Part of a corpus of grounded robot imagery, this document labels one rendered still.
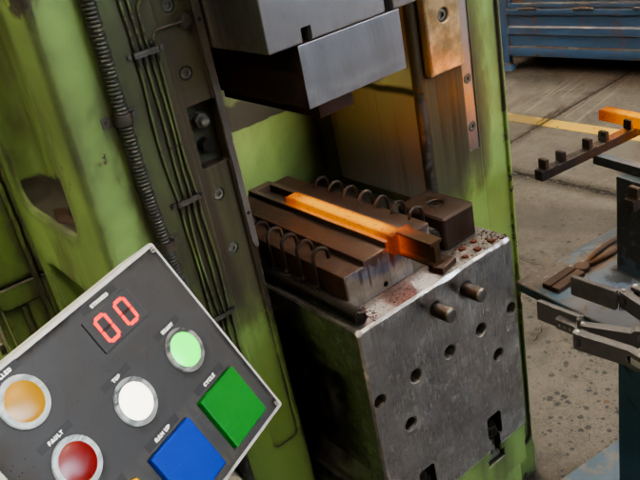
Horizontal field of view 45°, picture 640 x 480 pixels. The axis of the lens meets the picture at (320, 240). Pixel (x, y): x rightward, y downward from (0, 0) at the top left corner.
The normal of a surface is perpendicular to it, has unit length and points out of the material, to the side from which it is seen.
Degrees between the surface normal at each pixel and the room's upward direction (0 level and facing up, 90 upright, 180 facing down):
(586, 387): 0
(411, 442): 90
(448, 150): 90
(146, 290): 60
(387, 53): 90
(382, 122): 90
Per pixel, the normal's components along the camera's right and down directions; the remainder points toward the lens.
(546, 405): -0.18, -0.87
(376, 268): 0.62, 0.26
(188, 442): 0.67, -0.39
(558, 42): -0.67, 0.44
